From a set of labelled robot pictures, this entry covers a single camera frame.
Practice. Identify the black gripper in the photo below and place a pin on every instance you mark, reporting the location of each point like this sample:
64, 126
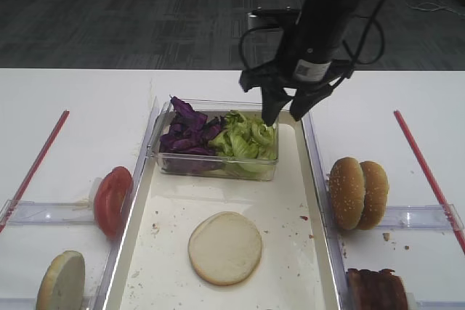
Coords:
312, 83

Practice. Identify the green lettuce leaves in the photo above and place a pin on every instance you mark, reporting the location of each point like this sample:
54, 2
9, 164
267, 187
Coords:
250, 141

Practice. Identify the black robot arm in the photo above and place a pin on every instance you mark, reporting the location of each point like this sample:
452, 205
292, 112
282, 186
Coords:
316, 35

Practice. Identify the red tomato slice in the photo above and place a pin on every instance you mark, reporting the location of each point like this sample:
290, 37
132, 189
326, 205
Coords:
109, 201

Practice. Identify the stack of meat patties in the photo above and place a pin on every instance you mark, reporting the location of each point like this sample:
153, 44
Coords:
377, 290

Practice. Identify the sesame bun top front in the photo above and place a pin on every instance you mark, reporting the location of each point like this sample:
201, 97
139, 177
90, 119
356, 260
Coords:
346, 186

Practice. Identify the sesame bun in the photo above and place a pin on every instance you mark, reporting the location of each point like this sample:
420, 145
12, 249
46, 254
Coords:
376, 193
346, 186

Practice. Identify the clear plastic salad box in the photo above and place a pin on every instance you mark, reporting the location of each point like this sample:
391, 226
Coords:
212, 109

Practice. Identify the purple cabbage leaves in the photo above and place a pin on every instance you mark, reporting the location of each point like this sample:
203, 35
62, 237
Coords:
189, 133

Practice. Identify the right red straw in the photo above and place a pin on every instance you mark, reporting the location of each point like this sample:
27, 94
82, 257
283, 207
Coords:
441, 199

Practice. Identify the red straw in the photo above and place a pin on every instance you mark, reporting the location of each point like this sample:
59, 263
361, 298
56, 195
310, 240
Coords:
441, 199
32, 170

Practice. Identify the sesame bun top rear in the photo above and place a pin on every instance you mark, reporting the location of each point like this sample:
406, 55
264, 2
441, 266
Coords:
376, 193

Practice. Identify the white metal tray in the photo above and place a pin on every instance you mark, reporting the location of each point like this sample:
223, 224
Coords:
158, 270

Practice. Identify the bun bottom on tray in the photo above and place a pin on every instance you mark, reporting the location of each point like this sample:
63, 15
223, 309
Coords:
225, 249

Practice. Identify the left red straw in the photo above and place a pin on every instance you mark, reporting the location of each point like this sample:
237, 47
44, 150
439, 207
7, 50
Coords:
32, 170

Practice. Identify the upright bun half slice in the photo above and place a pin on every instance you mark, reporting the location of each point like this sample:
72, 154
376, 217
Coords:
62, 286

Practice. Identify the right long clear rail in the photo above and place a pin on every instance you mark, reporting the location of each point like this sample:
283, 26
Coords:
341, 291

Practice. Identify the long clear rail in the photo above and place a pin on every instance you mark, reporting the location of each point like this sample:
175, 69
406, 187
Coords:
99, 300
341, 291

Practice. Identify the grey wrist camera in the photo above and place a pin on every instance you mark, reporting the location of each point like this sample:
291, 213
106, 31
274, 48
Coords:
272, 18

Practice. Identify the clear sesame bun holder rail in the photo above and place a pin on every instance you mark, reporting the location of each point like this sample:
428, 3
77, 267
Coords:
429, 217

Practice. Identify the left long clear rail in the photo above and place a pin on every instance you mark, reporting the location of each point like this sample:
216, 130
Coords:
99, 300

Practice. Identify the clear patty holder rail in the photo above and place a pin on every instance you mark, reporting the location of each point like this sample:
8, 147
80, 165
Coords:
413, 304

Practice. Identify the clear tomato holder rail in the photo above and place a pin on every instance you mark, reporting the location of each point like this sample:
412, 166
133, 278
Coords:
22, 212

